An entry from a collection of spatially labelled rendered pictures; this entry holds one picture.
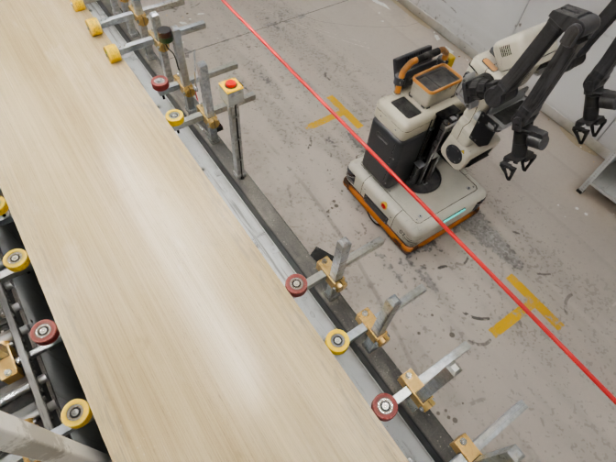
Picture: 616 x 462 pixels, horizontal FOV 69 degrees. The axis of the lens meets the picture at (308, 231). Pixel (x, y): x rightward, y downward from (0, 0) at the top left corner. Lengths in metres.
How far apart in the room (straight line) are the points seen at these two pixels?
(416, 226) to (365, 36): 2.24
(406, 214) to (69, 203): 1.72
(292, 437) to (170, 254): 0.76
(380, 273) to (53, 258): 1.73
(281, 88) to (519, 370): 2.57
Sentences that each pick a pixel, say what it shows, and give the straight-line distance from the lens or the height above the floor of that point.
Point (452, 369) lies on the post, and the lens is 1.34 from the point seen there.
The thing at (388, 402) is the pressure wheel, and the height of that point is 0.90.
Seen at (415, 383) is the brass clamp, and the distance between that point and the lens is 1.63.
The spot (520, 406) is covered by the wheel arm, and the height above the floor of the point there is 0.84.
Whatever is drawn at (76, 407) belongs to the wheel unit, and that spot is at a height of 0.90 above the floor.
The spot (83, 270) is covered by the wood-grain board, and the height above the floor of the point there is 0.90.
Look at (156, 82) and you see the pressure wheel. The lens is 2.36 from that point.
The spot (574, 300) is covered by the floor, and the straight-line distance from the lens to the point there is 3.12.
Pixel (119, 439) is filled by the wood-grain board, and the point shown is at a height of 0.90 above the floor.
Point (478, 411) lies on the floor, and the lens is 2.60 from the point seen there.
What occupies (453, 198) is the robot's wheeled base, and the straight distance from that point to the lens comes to 2.80.
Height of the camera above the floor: 2.34
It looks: 57 degrees down
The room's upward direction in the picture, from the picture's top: 7 degrees clockwise
